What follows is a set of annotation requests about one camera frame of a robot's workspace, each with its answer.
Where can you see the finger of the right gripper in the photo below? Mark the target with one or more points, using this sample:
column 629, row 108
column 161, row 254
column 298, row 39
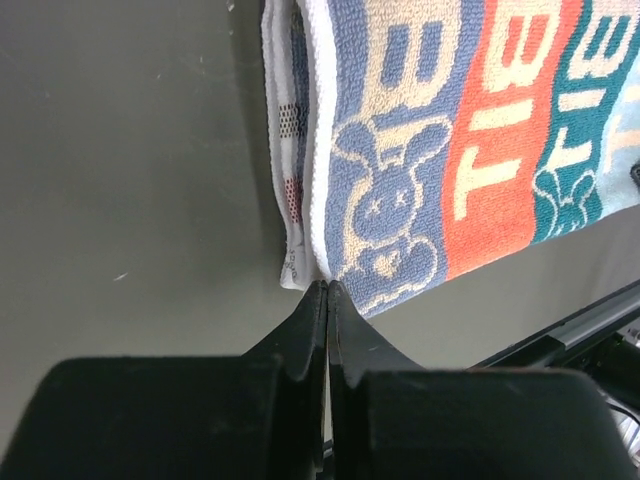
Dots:
column 635, row 174

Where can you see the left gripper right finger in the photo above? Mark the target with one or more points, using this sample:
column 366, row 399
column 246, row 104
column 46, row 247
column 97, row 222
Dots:
column 394, row 419

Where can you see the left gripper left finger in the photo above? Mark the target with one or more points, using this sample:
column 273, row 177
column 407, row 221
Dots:
column 259, row 415

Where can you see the colourful rabbit print towel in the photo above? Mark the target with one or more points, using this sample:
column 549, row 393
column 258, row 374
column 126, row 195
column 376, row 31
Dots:
column 412, row 142

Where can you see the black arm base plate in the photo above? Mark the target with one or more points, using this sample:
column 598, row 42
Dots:
column 578, row 331

